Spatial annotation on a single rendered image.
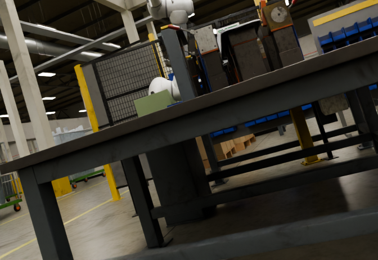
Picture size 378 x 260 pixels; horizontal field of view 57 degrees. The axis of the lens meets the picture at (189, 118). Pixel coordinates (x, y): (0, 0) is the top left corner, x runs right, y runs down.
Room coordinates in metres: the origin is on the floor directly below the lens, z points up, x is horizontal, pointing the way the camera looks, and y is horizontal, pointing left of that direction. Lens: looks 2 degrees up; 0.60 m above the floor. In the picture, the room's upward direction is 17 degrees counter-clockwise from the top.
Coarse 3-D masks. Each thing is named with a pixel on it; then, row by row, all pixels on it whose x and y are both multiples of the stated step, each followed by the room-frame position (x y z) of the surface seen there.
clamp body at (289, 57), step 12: (264, 12) 1.62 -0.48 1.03; (276, 12) 1.61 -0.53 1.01; (288, 12) 1.61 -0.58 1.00; (276, 24) 1.61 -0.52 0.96; (288, 24) 1.61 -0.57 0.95; (276, 36) 1.62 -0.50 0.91; (288, 36) 1.61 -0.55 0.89; (276, 48) 1.65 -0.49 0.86; (288, 48) 1.61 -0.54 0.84; (300, 48) 1.63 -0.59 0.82; (288, 60) 1.61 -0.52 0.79; (300, 60) 1.61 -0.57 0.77
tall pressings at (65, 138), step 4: (56, 128) 11.54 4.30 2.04; (64, 128) 11.99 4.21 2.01; (76, 128) 12.54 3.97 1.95; (80, 128) 12.66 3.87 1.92; (52, 132) 11.22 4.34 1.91; (60, 132) 11.49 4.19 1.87; (64, 132) 11.80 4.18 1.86; (76, 132) 12.36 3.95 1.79; (80, 132) 12.48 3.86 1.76; (56, 136) 11.36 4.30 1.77; (64, 136) 11.80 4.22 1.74; (68, 136) 11.93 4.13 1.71; (72, 136) 12.06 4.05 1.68; (76, 136) 12.18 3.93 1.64; (80, 136) 12.48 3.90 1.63; (56, 140) 11.18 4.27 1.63; (64, 140) 11.62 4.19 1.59; (68, 140) 11.75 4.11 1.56; (56, 144) 11.18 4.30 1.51; (80, 172) 11.95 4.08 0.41; (84, 172) 12.08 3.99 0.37; (88, 172) 12.38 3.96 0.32; (68, 176) 11.21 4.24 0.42; (72, 176) 11.34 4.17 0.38; (76, 176) 11.64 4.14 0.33
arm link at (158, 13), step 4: (164, 0) 2.42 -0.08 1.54; (160, 4) 2.39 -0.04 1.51; (164, 4) 2.41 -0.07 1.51; (148, 8) 2.42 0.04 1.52; (152, 8) 2.39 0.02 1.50; (156, 8) 2.40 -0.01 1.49; (160, 8) 2.41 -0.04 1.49; (164, 8) 2.42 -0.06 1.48; (152, 12) 2.43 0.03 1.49; (156, 12) 2.43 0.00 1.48; (160, 12) 2.43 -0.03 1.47; (164, 12) 2.43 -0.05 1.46; (152, 16) 2.49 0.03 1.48; (156, 16) 2.48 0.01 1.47; (160, 16) 2.47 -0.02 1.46; (164, 16) 2.47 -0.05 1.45
